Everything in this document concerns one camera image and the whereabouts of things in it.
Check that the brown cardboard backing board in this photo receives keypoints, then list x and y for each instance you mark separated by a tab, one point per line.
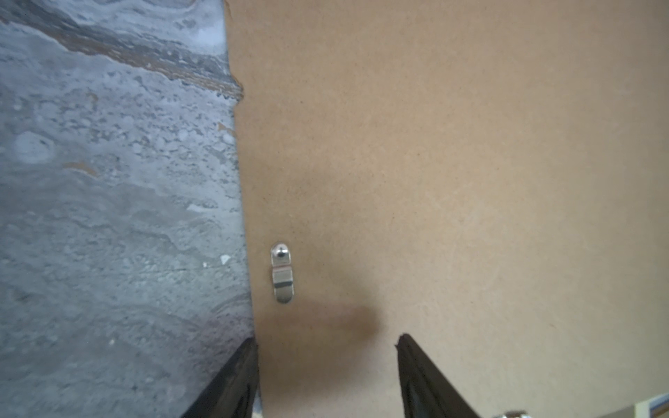
490	177

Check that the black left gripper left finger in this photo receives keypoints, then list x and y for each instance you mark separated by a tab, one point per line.
232	392

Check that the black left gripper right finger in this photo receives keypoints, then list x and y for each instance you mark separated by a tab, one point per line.
425	390

